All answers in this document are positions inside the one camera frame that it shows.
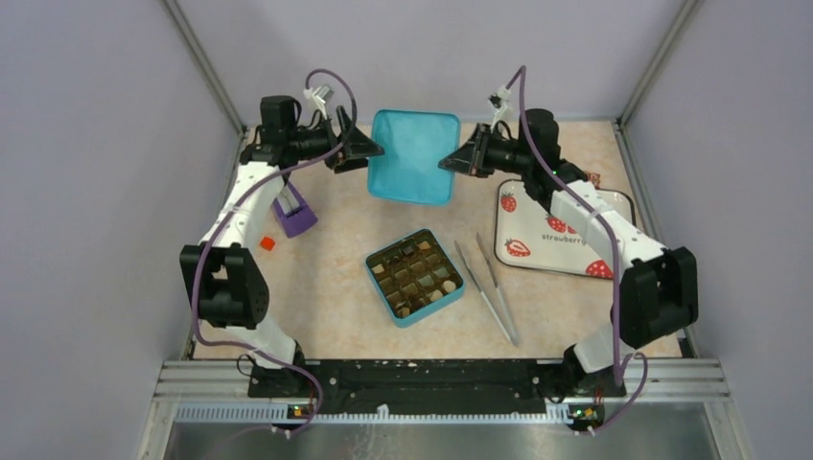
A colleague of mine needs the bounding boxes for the teal chocolate box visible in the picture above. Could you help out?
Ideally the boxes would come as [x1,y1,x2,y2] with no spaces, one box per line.
[364,228,466,329]

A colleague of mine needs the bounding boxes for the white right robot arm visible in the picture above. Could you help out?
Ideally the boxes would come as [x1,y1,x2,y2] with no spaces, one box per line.
[296,108,696,395]

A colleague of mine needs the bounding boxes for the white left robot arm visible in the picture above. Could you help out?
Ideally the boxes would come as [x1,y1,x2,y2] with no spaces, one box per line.
[179,96,337,396]

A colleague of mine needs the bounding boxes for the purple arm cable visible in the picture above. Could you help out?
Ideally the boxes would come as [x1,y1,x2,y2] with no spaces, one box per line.
[504,65,650,436]
[190,68,359,438]

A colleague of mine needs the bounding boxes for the purple box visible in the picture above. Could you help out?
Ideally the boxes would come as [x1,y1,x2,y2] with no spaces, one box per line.
[271,182,318,239]

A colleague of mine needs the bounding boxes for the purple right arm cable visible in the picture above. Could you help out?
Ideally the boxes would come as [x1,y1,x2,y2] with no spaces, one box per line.
[504,65,650,436]

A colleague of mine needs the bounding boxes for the metal frame rail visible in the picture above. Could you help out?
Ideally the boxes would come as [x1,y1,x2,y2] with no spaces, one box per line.
[138,357,752,459]

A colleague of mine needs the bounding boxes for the strawberry print tray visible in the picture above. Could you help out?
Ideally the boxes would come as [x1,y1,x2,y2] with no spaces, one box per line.
[494,179,614,279]

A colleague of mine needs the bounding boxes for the metal tongs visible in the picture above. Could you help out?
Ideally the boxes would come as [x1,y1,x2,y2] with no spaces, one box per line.
[453,233,520,347]

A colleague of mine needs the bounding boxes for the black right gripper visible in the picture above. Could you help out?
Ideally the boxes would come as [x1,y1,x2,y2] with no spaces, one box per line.
[440,123,533,178]

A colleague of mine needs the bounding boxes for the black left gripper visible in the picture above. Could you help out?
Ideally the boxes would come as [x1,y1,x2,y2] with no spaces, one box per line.
[286,104,383,173]

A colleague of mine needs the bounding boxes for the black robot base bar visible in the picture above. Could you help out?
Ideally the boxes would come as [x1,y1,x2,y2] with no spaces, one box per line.
[247,358,627,416]

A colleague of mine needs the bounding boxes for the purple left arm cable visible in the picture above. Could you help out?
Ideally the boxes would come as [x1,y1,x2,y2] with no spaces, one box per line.
[190,68,359,438]

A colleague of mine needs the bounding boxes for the small orange cube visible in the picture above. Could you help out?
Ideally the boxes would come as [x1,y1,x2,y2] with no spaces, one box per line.
[260,237,276,251]

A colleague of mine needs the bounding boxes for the teal box lid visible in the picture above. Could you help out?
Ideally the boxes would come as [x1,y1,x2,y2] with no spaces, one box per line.
[367,109,461,206]

